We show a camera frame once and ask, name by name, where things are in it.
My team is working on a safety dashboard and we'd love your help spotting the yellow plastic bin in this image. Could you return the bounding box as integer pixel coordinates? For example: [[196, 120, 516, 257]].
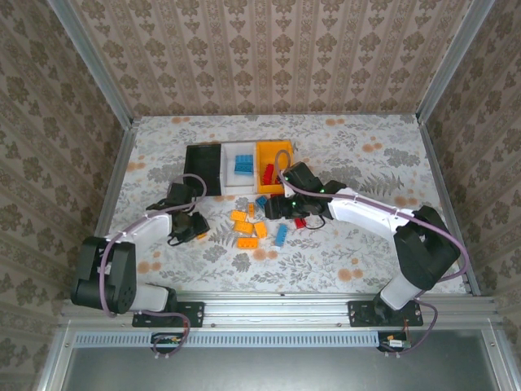
[[255, 139, 295, 195]]

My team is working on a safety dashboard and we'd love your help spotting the aluminium table side rail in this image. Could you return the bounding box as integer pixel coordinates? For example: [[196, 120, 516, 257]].
[[418, 117, 481, 295], [77, 121, 142, 297]]

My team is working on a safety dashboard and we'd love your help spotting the white translucent plastic bin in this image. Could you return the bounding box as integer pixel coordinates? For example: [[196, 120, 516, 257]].
[[219, 141, 258, 196]]

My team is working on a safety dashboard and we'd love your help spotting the aluminium frame post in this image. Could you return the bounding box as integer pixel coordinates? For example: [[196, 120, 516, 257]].
[[46, 0, 138, 128], [417, 0, 496, 125]]

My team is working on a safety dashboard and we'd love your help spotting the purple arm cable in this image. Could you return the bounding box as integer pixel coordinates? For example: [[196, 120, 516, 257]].
[[274, 149, 471, 359], [99, 174, 208, 362]]

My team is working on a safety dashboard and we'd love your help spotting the small connector board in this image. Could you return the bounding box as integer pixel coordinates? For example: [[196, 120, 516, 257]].
[[151, 332, 184, 354], [377, 332, 413, 354]]

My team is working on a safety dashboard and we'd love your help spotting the black plastic bin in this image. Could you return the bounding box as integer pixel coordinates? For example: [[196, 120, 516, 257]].
[[183, 143, 224, 198]]

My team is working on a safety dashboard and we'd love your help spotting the aluminium mounting rail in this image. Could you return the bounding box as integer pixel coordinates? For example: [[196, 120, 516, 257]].
[[59, 289, 498, 329]]

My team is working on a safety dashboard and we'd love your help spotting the slotted cable duct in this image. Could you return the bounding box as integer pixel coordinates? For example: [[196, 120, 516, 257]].
[[75, 330, 382, 348]]

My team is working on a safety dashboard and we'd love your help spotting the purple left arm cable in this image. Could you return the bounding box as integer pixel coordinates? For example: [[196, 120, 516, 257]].
[[99, 174, 208, 362]]

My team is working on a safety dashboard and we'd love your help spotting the grey metal panel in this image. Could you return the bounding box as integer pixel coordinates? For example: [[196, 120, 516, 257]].
[[38, 327, 521, 391]]

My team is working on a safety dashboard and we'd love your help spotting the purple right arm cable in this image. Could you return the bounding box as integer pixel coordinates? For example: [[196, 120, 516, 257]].
[[274, 149, 471, 359]]

